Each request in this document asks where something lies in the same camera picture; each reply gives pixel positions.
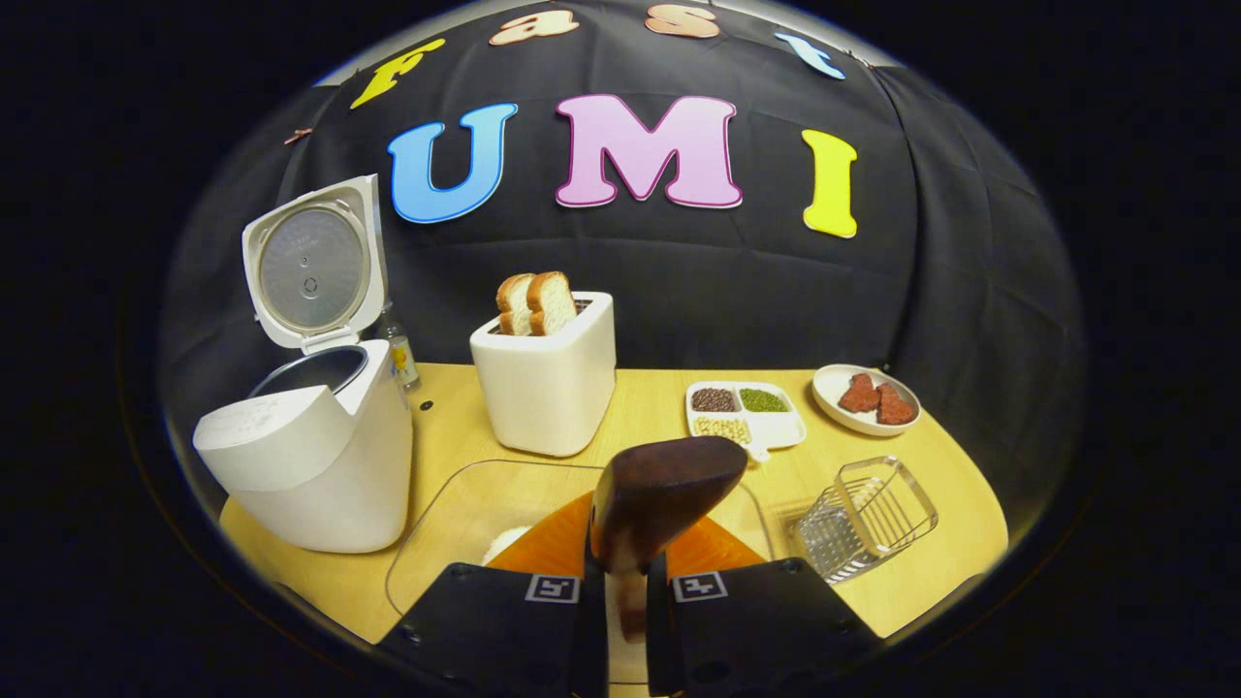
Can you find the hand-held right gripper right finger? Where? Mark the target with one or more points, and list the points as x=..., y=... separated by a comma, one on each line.
x=756, y=625

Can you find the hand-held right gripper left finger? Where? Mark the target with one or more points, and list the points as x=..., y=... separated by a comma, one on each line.
x=485, y=620

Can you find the dark wooden spoon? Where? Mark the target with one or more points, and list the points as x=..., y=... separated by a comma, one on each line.
x=659, y=494

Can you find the white rice cooker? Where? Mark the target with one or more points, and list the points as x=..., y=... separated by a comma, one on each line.
x=320, y=475

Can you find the clear plastic container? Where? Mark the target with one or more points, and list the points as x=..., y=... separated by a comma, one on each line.
x=465, y=523

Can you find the yellow beans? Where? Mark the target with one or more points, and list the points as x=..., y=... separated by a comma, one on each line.
x=722, y=429

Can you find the white divided dish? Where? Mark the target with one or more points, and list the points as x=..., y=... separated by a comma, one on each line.
x=780, y=427

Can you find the green beans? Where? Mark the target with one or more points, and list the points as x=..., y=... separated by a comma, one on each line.
x=764, y=400

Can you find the brown beans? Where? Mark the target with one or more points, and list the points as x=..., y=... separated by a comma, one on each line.
x=713, y=399

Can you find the white toaster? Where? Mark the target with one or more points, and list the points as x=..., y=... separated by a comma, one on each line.
x=543, y=397

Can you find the white round plate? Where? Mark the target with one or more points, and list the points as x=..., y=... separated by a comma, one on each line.
x=832, y=388

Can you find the red meat piece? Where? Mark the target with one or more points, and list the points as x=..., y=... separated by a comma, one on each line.
x=860, y=396
x=895, y=407

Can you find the small glass bottle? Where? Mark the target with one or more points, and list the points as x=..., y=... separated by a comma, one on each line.
x=402, y=364

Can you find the bread slice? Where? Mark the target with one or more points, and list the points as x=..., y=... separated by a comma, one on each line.
x=553, y=302
x=512, y=305

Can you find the black backdrop cloth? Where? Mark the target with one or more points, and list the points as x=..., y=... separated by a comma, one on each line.
x=776, y=291

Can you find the copper clip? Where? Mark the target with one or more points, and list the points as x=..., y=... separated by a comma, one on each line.
x=299, y=136

